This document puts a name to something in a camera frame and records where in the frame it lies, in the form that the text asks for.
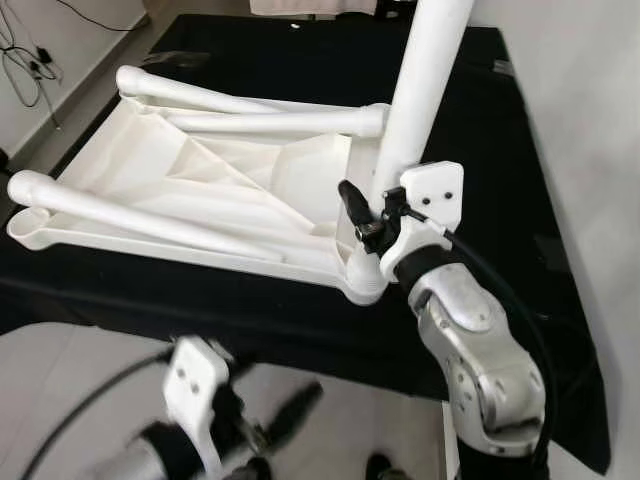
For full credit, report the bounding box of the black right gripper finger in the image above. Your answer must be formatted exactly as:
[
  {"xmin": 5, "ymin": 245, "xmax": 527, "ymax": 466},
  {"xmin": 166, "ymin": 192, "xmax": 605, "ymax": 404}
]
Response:
[{"xmin": 337, "ymin": 179, "xmax": 371, "ymax": 229}]

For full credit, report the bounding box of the black robot left foot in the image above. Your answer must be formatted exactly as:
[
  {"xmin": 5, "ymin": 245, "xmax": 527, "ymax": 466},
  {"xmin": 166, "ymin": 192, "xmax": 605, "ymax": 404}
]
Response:
[{"xmin": 245, "ymin": 457, "xmax": 273, "ymax": 480}]

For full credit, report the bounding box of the black robot foot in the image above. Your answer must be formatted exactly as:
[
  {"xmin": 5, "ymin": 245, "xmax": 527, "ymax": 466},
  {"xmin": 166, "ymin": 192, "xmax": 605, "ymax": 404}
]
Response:
[
  {"xmin": 245, "ymin": 457, "xmax": 273, "ymax": 480},
  {"xmin": 365, "ymin": 453, "xmax": 393, "ymax": 480}
]

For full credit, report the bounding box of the black robot right foot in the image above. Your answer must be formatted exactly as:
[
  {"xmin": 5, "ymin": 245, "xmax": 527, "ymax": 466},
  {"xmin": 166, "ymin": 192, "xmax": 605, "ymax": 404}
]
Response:
[{"xmin": 365, "ymin": 453, "xmax": 393, "ymax": 480}]

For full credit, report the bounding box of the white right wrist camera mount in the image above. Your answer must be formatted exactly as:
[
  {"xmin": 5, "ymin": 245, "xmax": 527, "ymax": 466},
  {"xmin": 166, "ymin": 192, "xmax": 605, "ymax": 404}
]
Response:
[{"xmin": 378, "ymin": 160, "xmax": 467, "ymax": 286}]

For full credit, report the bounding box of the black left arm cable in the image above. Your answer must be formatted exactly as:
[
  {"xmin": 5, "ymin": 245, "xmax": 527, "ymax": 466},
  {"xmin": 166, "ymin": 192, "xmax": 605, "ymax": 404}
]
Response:
[{"xmin": 20, "ymin": 345, "xmax": 176, "ymax": 480}]

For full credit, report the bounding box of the thin black wall cable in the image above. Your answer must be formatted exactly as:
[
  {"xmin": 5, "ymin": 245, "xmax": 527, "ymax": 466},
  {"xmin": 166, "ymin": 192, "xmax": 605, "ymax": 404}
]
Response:
[{"xmin": 55, "ymin": 0, "xmax": 146, "ymax": 33}]

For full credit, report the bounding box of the black charger cord bundle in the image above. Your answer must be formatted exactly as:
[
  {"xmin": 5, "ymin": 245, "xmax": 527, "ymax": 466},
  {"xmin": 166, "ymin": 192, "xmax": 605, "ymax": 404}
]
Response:
[{"xmin": 0, "ymin": 0, "xmax": 66, "ymax": 131}]

